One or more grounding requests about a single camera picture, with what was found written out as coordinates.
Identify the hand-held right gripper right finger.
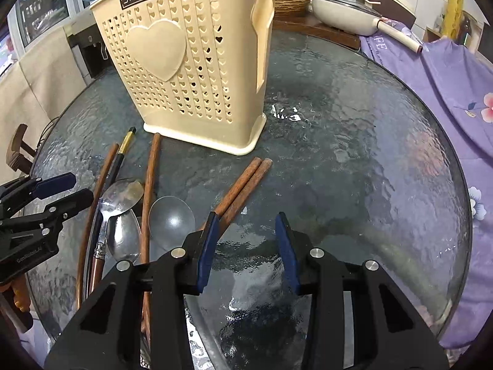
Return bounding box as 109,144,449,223
275,212,451,370

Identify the water dispenser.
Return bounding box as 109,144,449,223
67,23,112,85

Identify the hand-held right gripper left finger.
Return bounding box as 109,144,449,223
44,211,220,370

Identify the cream plastic utensil holder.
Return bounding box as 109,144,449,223
89,0,279,157

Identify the black chopstick with gold band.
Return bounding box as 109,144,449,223
88,126,137,294

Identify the plain metal spoon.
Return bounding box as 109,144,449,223
106,210,142,265

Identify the wooden chair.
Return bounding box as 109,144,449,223
6,123,37,174

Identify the window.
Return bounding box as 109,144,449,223
15,0,78,49

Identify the white pan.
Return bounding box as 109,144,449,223
311,0,423,54

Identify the metal spoon with brown handle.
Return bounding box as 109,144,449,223
89,178,145,294

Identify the white rice cooker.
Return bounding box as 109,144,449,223
354,0,417,27

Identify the purple floral cloth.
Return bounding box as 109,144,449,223
358,23,493,359

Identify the person's left hand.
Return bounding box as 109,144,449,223
0,279,32,315

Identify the woven basket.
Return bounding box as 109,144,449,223
275,0,312,18

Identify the clear plastic spoon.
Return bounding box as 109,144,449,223
148,196,196,251

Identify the dark wooden board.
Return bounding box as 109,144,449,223
271,11,363,51

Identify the glass pan lid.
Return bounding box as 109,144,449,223
313,0,382,12

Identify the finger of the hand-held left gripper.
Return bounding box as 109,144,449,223
0,188,94,240
0,173,77,216

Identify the yellow package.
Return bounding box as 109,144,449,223
437,0,465,41

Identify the black cable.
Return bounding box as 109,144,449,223
36,117,60,151

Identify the brown wooden chopstick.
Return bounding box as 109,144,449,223
198,157,263,232
76,143,120,311
139,133,161,336
216,159,273,237

